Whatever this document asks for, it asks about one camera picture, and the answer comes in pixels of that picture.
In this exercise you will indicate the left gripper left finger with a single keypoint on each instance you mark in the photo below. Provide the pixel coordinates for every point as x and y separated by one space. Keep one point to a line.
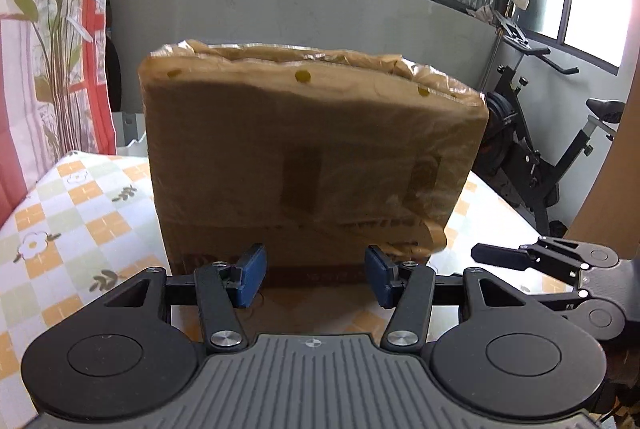
217 290

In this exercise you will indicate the checkered floral tablecloth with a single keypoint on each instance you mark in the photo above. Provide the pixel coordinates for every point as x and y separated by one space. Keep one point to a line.
90 223

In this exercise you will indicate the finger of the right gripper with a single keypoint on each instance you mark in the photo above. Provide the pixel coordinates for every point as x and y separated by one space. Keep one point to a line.
544 260

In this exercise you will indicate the brown cardboard box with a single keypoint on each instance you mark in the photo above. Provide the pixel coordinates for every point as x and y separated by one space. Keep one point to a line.
313 154

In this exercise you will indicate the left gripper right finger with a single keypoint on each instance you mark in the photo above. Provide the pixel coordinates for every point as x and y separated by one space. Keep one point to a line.
494 310

